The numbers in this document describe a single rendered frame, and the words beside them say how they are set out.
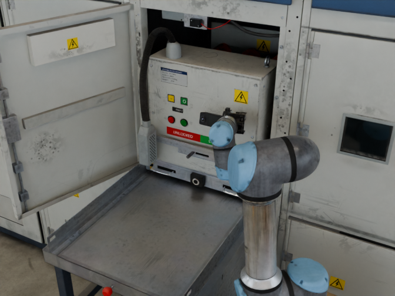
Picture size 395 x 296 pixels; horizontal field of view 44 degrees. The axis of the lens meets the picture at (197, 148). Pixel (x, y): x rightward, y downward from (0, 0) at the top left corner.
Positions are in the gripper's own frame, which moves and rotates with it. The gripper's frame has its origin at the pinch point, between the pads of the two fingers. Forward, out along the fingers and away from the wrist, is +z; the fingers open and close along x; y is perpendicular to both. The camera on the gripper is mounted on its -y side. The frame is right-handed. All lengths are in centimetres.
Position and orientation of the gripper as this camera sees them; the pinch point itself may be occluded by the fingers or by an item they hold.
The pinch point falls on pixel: (230, 115)
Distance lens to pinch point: 186.8
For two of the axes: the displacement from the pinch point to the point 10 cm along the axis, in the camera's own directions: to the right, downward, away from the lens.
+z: 2.1, -2.3, 9.5
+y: 9.7, 1.1, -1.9
